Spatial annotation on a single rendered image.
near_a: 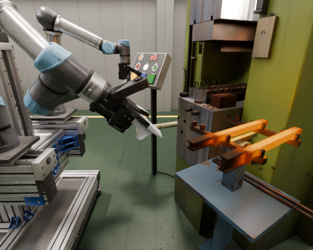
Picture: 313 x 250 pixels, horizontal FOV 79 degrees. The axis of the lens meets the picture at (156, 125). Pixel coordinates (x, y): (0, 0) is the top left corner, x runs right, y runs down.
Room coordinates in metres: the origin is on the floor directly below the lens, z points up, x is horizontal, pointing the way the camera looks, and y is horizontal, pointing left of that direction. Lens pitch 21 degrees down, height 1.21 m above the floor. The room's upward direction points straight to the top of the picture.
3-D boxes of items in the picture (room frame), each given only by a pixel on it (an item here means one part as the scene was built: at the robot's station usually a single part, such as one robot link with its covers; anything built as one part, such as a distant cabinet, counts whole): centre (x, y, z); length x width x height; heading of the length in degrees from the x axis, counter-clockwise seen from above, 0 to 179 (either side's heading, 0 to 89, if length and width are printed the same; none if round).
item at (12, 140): (0.75, 0.69, 0.87); 0.15 x 0.15 x 0.10
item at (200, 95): (1.29, -0.45, 0.96); 0.42 x 0.20 x 0.09; 113
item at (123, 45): (1.45, 0.23, 1.23); 0.09 x 0.08 x 0.11; 99
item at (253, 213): (0.66, -0.32, 0.67); 0.40 x 0.30 x 0.02; 32
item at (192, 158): (1.25, -0.48, 0.69); 0.56 x 0.38 x 0.45; 113
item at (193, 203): (1.25, -0.48, 0.23); 0.56 x 0.38 x 0.47; 113
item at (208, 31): (1.29, -0.45, 1.32); 0.42 x 0.20 x 0.10; 113
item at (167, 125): (1.50, -0.04, 0.62); 0.44 x 0.05 x 0.05; 113
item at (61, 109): (1.25, 0.70, 0.87); 0.15 x 0.15 x 0.10
